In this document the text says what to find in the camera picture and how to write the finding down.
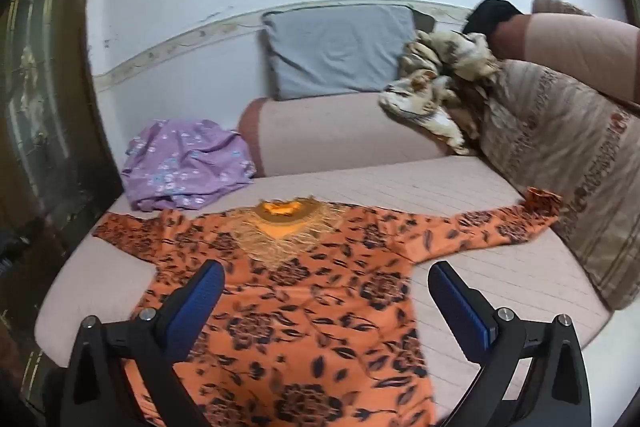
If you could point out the orange black floral shirt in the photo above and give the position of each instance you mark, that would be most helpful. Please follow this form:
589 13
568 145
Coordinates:
310 317

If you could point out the beige floral crumpled cloth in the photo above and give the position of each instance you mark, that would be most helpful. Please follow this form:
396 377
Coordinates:
430 92

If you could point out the pink bolster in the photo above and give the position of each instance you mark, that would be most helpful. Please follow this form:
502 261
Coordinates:
340 132
575 47

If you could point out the dark cushion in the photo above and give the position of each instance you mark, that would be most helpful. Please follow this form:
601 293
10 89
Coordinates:
424 21

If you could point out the beige striped cushion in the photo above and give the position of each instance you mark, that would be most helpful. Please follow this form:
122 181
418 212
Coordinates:
560 157

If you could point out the dark cloth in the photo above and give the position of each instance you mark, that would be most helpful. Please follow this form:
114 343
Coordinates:
492 19

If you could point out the wooden door with glass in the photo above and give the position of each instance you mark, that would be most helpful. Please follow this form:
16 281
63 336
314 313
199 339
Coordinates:
55 107

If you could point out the grey pillow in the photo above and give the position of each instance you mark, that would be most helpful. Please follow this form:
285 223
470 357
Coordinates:
335 52

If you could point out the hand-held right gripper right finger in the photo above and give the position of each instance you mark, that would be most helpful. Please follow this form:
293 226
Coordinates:
462 307

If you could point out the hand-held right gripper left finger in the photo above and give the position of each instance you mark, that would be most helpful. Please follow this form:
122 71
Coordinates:
194 302

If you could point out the purple floral cloth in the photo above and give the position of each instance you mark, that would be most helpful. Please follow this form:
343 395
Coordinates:
185 162

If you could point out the pink quilted bed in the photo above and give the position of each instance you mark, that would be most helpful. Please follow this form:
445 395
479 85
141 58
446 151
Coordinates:
500 267

